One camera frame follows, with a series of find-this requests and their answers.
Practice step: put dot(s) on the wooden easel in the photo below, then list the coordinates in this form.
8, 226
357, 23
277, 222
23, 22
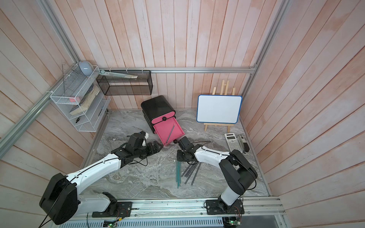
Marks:
224, 92

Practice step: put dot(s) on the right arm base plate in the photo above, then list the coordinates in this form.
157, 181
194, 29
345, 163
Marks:
218, 207

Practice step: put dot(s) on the white calculator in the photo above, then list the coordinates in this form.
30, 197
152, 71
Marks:
232, 142

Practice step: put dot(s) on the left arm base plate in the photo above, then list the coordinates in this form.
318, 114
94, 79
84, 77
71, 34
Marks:
115, 210

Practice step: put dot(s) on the white board with blue frame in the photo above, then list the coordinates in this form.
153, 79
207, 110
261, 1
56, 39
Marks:
218, 109

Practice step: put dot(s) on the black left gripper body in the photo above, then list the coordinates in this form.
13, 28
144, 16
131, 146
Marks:
145, 151

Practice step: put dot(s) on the grey computer mouse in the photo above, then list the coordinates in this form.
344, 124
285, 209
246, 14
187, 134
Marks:
86, 68

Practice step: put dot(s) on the paper on black basket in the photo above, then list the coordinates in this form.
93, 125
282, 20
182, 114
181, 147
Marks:
109, 74

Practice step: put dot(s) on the black drawer cabinet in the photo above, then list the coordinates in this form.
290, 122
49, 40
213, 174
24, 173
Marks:
155, 107

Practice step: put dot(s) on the single green pencil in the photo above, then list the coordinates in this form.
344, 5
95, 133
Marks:
170, 134

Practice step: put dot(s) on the black pencil bundle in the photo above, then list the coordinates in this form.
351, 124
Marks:
190, 173

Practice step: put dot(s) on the book on shelf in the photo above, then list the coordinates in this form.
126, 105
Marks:
86, 101

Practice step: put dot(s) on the black stapler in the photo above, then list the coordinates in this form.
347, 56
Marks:
244, 144

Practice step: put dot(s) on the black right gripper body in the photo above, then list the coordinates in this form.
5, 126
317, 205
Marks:
182, 156

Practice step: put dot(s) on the green pencil bundle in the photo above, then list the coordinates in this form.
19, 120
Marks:
178, 173

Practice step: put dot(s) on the black wire mesh basket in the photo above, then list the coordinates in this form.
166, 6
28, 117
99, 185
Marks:
120, 87

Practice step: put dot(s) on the aluminium frame rail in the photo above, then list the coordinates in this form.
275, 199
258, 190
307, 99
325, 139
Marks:
17, 130

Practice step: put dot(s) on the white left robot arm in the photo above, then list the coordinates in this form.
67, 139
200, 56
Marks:
62, 198

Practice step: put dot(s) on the white wire mesh shelf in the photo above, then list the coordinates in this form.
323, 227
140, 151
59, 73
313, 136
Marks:
81, 99

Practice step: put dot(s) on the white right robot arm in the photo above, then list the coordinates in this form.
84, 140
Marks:
238, 172

